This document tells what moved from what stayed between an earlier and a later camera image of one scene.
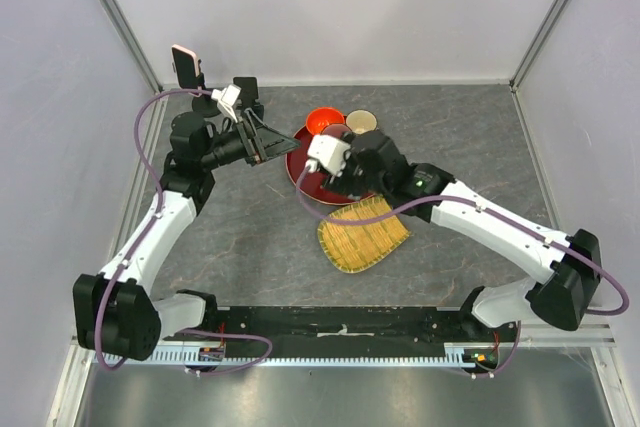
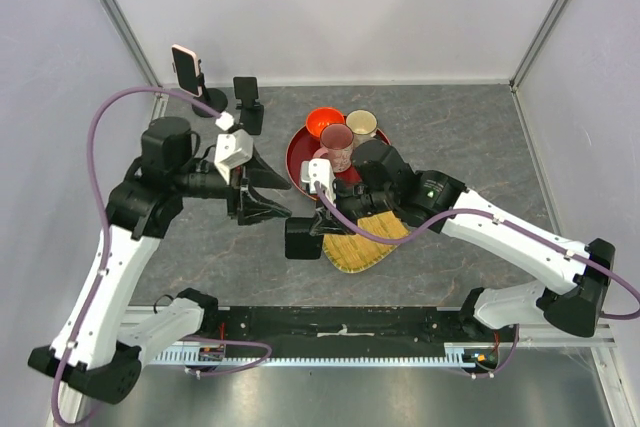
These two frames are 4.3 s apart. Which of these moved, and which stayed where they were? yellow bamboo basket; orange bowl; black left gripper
Moved: black left gripper
Stayed: yellow bamboo basket; orange bowl
